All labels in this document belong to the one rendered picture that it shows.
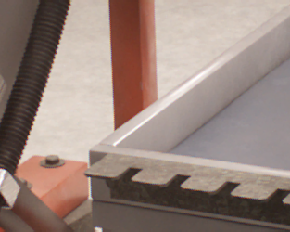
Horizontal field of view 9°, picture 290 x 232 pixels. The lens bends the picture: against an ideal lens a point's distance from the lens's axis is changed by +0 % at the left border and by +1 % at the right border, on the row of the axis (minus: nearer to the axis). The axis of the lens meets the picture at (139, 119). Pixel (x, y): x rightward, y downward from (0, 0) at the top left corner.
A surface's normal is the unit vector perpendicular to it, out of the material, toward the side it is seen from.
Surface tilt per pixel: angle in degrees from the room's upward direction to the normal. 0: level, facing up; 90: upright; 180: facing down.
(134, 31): 90
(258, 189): 0
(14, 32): 90
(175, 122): 90
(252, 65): 90
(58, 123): 0
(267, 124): 0
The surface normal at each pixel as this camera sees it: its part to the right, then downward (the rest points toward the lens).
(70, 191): 0.90, 0.11
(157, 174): -0.04, -0.94
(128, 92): -0.44, 0.32
